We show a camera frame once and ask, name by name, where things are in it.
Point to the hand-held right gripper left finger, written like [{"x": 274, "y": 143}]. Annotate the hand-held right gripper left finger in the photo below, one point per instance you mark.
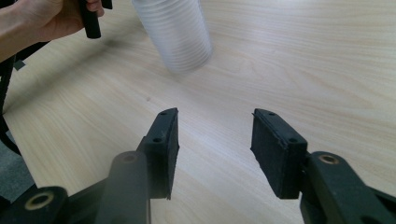
[{"x": 163, "y": 155}]

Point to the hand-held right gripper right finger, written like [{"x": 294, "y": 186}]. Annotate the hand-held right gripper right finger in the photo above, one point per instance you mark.
[{"x": 280, "y": 158}]

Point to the stack of white plastic cups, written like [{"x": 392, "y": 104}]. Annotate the stack of white plastic cups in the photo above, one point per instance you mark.
[{"x": 179, "y": 34}]

